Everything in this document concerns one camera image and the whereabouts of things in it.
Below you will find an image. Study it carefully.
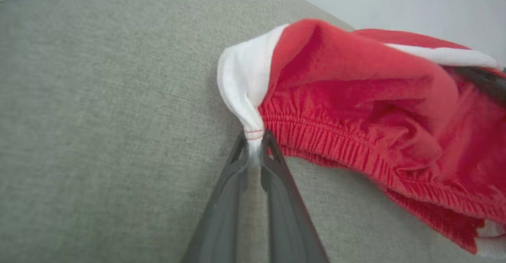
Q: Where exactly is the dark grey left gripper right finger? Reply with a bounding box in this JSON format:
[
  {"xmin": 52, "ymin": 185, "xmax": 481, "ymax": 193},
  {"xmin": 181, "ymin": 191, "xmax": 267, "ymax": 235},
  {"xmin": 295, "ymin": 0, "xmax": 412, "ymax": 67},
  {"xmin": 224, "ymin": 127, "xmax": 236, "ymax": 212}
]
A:
[{"xmin": 260, "ymin": 129, "xmax": 329, "ymax": 263}]

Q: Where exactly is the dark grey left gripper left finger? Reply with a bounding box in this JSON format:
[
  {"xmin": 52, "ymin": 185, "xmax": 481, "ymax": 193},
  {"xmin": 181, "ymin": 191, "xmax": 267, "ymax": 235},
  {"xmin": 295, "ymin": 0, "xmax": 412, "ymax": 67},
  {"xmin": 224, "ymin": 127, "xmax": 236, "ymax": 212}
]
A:
[{"xmin": 182, "ymin": 131, "xmax": 250, "ymax": 263}]

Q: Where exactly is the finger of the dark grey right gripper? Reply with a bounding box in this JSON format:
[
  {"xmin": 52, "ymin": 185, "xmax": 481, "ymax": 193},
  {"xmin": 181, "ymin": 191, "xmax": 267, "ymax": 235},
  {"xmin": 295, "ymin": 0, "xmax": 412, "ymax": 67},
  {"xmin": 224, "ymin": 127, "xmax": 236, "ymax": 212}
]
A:
[{"xmin": 451, "ymin": 67, "xmax": 506, "ymax": 106}]

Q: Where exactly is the grey fabric sofa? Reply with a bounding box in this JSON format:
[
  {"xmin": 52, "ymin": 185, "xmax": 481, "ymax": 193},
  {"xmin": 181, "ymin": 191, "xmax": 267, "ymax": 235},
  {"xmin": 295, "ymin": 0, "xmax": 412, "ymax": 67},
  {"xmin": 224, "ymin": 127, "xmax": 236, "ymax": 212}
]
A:
[{"xmin": 0, "ymin": 0, "xmax": 506, "ymax": 263}]

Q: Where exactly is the red shorts white side stripe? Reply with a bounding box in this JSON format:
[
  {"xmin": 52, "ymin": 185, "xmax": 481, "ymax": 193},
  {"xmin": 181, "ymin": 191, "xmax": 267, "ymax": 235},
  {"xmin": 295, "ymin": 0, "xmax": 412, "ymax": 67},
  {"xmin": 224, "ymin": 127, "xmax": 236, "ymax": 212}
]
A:
[{"xmin": 216, "ymin": 18, "xmax": 506, "ymax": 258}]

